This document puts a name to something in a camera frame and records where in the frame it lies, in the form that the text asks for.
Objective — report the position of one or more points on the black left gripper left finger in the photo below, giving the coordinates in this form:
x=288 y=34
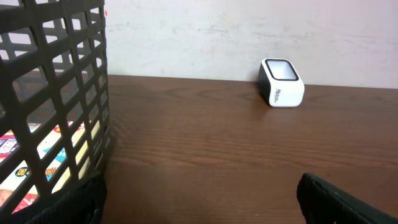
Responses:
x=83 y=203

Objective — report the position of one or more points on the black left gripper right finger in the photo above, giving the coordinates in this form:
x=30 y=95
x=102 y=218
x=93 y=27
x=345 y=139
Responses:
x=324 y=203

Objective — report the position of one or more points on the yellow snack bag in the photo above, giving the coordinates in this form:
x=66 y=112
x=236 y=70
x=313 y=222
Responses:
x=21 y=172

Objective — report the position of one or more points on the white barcode scanner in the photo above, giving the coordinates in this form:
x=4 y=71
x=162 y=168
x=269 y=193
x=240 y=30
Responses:
x=279 y=83

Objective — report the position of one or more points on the dark grey plastic basket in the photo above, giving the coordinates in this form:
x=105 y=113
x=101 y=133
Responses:
x=53 y=72

